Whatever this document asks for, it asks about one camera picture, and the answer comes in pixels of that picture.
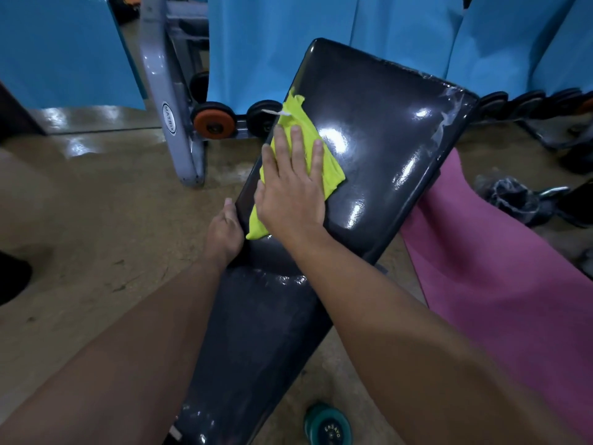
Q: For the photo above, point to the person's left hand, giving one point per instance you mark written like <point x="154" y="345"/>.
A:
<point x="224" y="240"/>

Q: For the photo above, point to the person's right hand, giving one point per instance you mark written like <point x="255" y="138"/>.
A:
<point x="292" y="203"/>

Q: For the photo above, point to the yellow cleaning cloth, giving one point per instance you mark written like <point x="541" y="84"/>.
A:
<point x="296" y="113"/>

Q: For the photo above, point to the black padded gym bench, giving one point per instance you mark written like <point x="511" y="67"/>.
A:
<point x="380" y="157"/>

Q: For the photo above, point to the person's left forearm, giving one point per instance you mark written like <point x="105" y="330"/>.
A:
<point x="120" y="361"/>

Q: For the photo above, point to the person's right forearm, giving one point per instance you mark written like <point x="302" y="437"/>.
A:
<point x="417" y="366"/>

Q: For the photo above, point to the black dumbbell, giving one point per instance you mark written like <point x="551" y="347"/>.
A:
<point x="200" y="87"/>
<point x="261" y="118"/>

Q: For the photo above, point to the blue cloth sheet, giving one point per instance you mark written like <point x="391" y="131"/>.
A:
<point x="407" y="32"/>
<point x="65" y="50"/>
<point x="505" y="41"/>
<point x="273" y="46"/>
<point x="572" y="41"/>

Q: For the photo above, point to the grey metal dumbbell rack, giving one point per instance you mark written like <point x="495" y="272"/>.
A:
<point x="155" y="64"/>

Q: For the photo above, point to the teal dumbbell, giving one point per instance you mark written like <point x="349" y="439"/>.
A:
<point x="329" y="428"/>

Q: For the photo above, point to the black round trash bin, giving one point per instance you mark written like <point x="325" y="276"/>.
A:
<point x="13" y="278"/>

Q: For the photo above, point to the crumpled black plastic bag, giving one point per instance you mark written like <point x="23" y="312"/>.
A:
<point x="514" y="201"/>

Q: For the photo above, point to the pink exercise mat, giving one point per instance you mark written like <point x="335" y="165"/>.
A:
<point x="509" y="296"/>

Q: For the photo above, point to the row of dark dumbbells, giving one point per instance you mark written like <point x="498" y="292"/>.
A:
<point x="533" y="104"/>

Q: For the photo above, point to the dark brown door frame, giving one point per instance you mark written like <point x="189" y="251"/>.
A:
<point x="18" y="115"/>

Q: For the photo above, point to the black metal equipment frame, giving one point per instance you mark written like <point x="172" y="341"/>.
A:
<point x="572" y="148"/>

